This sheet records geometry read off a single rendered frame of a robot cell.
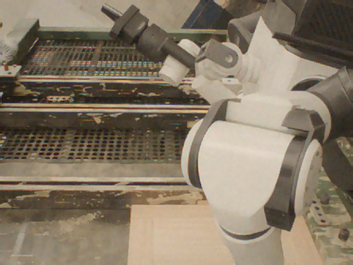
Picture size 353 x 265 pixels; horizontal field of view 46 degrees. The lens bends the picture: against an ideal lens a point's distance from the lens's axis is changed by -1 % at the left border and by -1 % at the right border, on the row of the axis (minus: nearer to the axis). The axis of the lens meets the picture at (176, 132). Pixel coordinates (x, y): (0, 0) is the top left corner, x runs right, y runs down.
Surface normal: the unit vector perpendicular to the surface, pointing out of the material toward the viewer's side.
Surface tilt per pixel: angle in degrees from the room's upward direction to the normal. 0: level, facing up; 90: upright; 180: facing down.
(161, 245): 54
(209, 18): 90
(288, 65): 46
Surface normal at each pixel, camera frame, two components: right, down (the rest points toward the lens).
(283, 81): -0.70, 0.20
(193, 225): 0.04, -0.85
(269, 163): -0.44, -0.24
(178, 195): 0.04, 0.52
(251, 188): -0.50, 0.08
